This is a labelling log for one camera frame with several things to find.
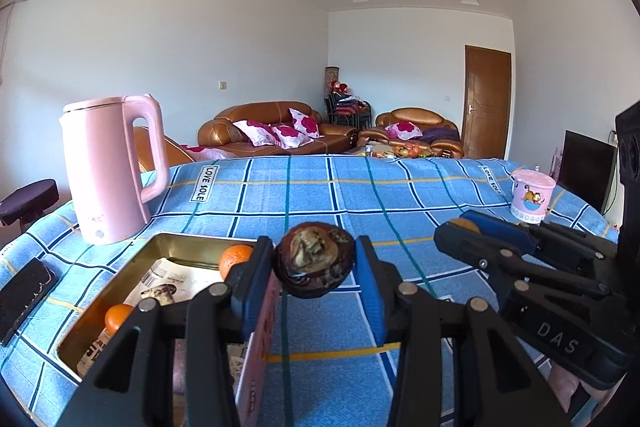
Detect small yellow longan fruit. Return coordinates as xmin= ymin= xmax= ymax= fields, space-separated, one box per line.
xmin=448 ymin=218 xmax=480 ymax=234

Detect large orange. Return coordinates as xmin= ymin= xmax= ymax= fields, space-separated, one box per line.
xmin=218 ymin=244 xmax=253 ymax=281

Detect dark dried mangosteen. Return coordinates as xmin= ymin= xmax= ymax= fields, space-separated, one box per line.
xmin=270 ymin=222 xmax=356 ymax=299

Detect pink cartoon cup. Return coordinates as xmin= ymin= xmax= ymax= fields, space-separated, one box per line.
xmin=510 ymin=168 xmax=556 ymax=225

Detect small tangerine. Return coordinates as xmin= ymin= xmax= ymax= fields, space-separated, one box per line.
xmin=104 ymin=303 xmax=134 ymax=337

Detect black television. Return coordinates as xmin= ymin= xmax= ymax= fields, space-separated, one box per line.
xmin=558 ymin=130 xmax=617 ymax=212

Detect printed paper sheet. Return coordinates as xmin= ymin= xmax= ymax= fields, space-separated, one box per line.
xmin=76 ymin=258 xmax=222 ymax=378

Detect black smartphone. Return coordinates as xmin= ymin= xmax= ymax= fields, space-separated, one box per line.
xmin=0 ymin=258 xmax=56 ymax=347

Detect brown leather armchair right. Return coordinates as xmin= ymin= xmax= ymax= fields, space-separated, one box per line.
xmin=357 ymin=107 xmax=464 ymax=159

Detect brown leather armchair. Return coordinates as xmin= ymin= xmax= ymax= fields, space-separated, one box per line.
xmin=357 ymin=107 xmax=464 ymax=159
xmin=131 ymin=126 xmax=196 ymax=172

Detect brown wooden door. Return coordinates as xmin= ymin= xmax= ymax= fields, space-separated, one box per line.
xmin=462 ymin=46 xmax=512 ymax=159

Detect purple cushioned stool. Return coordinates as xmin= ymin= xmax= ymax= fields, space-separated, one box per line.
xmin=0 ymin=179 xmax=60 ymax=227

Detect stacked dark chairs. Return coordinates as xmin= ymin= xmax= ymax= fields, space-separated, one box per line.
xmin=326 ymin=80 xmax=372 ymax=131

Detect pink electric kettle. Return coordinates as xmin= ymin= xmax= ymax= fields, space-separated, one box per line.
xmin=60 ymin=94 xmax=169 ymax=245

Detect brown leather armchair left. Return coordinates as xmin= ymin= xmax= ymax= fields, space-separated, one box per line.
xmin=131 ymin=126 xmax=196 ymax=172

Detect pink flowered pillow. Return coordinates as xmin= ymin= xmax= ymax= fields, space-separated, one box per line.
xmin=290 ymin=107 xmax=320 ymax=139

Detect brown leather sofa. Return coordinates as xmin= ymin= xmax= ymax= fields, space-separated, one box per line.
xmin=198 ymin=101 xmax=358 ymax=157

